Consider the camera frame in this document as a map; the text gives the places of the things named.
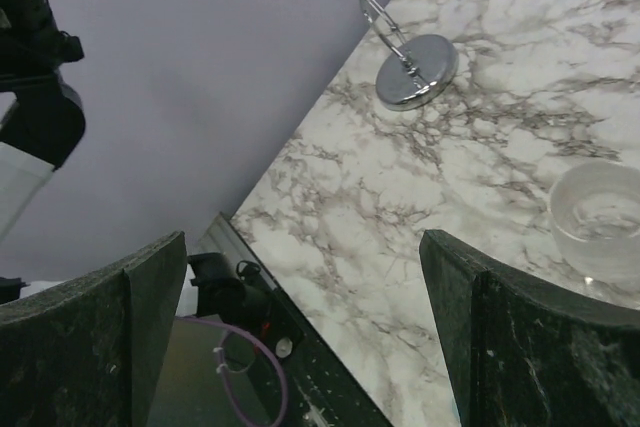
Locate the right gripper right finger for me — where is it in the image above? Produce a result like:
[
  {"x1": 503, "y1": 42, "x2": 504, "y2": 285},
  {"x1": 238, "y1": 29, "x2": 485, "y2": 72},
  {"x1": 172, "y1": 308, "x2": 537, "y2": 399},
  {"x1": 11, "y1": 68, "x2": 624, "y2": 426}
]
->
[{"x1": 419, "y1": 230, "x2": 639, "y2": 426}]

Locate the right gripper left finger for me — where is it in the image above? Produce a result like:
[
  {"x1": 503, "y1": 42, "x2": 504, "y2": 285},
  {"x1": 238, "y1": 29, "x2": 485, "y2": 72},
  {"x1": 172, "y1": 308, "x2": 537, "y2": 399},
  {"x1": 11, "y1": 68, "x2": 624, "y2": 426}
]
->
[{"x1": 1, "y1": 232, "x2": 187, "y2": 426}]

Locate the clear wine glass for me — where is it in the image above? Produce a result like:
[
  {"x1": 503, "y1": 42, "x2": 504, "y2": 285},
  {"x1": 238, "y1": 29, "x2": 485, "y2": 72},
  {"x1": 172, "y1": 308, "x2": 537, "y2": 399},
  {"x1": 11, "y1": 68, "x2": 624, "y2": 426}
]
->
[{"x1": 548, "y1": 160, "x2": 639, "y2": 290}]

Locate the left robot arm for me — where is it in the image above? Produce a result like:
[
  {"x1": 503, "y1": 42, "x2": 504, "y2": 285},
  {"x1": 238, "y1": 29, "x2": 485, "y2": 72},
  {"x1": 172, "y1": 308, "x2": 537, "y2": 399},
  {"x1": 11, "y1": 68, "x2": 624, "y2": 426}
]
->
[{"x1": 1, "y1": 0, "x2": 86, "y2": 235}]

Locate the chrome wine glass rack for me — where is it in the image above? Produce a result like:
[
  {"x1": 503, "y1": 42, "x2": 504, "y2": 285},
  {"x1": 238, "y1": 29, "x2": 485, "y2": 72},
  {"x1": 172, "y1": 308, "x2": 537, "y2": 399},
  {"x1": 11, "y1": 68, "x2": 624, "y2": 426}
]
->
[{"x1": 358, "y1": 0, "x2": 459, "y2": 112}]

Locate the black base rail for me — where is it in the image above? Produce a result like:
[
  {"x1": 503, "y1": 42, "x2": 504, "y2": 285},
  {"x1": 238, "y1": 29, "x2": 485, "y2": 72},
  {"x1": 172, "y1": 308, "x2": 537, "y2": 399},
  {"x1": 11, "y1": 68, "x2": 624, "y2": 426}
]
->
[{"x1": 188, "y1": 214, "x2": 390, "y2": 426}]

